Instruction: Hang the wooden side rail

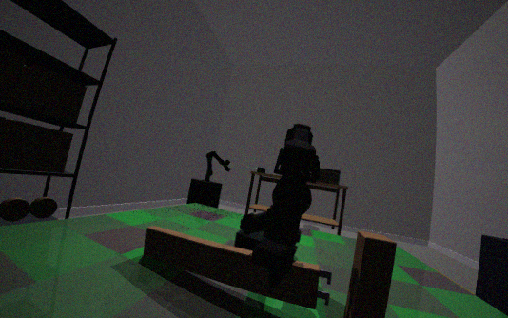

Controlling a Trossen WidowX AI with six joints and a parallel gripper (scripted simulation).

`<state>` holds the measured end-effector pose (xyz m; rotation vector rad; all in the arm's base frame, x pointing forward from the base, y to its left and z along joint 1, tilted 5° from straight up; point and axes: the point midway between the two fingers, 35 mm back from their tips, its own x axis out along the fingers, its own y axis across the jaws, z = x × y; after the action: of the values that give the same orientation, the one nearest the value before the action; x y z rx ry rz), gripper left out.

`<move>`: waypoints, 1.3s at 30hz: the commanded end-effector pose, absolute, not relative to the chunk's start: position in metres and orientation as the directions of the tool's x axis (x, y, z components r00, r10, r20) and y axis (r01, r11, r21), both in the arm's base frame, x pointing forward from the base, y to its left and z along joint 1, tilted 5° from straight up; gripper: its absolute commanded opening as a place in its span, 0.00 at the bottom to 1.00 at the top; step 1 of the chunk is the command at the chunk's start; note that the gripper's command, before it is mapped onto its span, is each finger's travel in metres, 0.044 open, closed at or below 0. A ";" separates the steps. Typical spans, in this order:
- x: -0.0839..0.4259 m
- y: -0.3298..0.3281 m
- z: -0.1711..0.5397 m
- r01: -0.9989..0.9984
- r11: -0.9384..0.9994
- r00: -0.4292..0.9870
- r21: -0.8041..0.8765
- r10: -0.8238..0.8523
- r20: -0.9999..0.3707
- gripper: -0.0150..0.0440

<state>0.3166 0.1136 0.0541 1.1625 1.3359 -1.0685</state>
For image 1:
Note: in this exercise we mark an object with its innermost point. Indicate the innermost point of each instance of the brown wooden side rail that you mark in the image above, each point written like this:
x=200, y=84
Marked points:
x=233, y=266

